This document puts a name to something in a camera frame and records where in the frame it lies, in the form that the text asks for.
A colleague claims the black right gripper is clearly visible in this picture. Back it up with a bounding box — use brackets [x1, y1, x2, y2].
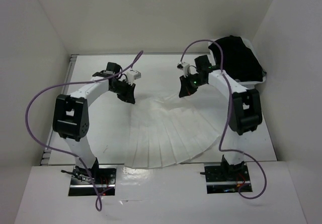
[180, 72, 206, 97]

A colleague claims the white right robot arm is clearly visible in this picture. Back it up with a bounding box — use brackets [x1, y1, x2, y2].
[177, 55, 263, 181]

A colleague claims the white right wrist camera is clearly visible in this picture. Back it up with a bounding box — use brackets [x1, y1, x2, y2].
[177, 62, 191, 78]

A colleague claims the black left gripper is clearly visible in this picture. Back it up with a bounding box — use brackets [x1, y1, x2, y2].
[109, 80, 135, 104]

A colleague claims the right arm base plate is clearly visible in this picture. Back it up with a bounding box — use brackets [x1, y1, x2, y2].
[200, 163, 253, 194]

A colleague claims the black folded skirt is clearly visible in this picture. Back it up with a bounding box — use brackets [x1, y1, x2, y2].
[216, 35, 263, 82]

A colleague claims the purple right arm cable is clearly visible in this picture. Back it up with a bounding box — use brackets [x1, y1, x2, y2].
[180, 40, 268, 199]

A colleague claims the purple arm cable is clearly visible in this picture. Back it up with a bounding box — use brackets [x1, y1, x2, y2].
[180, 40, 268, 199]
[25, 50, 144, 212]

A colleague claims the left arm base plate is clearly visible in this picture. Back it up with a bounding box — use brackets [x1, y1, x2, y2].
[66, 167, 117, 197]

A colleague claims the white plastic tray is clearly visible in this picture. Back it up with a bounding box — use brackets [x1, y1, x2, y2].
[208, 37, 267, 87]

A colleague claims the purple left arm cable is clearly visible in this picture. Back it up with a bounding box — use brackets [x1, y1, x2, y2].
[25, 50, 144, 212]

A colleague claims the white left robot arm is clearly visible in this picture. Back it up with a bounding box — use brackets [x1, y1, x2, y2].
[53, 62, 141, 184]

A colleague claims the white skirt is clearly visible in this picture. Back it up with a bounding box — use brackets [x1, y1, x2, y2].
[124, 94, 220, 169]

